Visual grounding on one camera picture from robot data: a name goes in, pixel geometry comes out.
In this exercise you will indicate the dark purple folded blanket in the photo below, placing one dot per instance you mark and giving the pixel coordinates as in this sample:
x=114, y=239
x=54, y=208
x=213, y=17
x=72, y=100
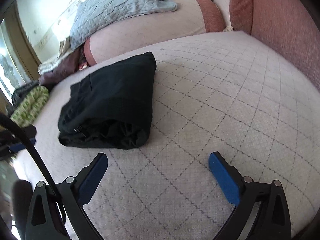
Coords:
x=65, y=68

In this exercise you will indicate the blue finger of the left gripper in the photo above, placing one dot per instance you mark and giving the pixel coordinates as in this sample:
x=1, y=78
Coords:
x=20, y=146

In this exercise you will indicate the black pants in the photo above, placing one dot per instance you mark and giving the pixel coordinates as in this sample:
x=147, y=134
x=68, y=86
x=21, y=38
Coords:
x=111, y=107

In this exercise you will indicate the pink long bolster pillow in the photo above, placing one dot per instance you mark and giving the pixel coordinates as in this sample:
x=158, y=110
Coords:
x=192, y=17

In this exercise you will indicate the green and cream folded quilt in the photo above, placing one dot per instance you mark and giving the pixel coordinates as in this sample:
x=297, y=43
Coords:
x=30, y=107

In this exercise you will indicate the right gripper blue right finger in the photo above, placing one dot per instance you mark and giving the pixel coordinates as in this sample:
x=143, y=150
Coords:
x=273, y=218

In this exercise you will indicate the cream crumpled cloth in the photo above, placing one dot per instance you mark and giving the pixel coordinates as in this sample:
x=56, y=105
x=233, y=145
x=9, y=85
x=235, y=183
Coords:
x=53, y=62

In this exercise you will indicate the grey quilted blanket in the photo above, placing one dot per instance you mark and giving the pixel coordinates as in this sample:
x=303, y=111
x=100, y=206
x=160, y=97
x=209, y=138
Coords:
x=93, y=15

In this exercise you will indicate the red patterned small item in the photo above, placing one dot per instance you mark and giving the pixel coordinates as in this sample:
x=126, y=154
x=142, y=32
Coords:
x=82, y=67

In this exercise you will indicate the pink quilted bed cover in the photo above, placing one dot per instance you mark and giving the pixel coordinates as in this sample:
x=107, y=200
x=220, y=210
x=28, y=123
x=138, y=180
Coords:
x=224, y=92

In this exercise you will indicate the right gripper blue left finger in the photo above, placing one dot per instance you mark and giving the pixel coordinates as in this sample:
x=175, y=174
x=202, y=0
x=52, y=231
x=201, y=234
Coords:
x=47, y=213

